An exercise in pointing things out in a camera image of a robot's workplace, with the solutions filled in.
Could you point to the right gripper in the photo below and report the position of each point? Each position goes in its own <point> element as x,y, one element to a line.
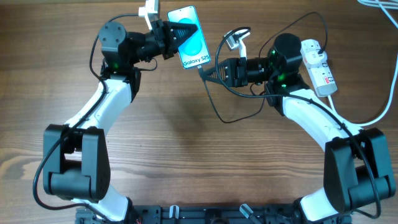
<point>236,71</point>

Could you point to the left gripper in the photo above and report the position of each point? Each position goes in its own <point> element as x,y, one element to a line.
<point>165,28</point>

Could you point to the smartphone with teal screen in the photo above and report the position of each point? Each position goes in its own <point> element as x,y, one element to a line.
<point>194,51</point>

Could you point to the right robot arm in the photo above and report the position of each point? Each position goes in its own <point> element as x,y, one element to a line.
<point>357,164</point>

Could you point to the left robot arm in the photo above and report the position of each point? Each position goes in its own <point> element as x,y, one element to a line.
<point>75,165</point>

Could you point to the white charger plug adapter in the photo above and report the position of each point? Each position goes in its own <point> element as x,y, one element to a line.
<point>314,59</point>

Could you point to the white power strip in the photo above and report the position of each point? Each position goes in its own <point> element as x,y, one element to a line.
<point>321,76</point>

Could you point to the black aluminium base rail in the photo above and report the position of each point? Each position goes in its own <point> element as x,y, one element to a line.
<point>275,213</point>

